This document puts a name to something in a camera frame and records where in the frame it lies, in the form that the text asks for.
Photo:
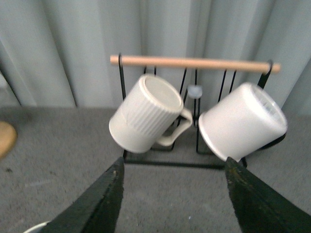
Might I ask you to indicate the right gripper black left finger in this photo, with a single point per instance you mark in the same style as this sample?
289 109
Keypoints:
97 209

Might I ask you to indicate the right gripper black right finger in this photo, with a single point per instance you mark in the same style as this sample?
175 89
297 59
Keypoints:
259 208

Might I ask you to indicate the cream ribbed mug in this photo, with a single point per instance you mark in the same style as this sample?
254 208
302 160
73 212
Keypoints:
152 113
37 228

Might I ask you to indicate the white enamel hanging mug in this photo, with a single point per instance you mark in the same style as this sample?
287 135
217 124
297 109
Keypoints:
242 122

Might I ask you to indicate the cream ribbed hanging mug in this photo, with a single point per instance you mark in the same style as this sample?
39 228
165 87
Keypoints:
152 113

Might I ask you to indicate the wooden mug tree stand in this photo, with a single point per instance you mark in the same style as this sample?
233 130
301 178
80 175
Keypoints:
8 137

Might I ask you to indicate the black wire mug rack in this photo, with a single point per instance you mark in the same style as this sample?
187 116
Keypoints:
265 69

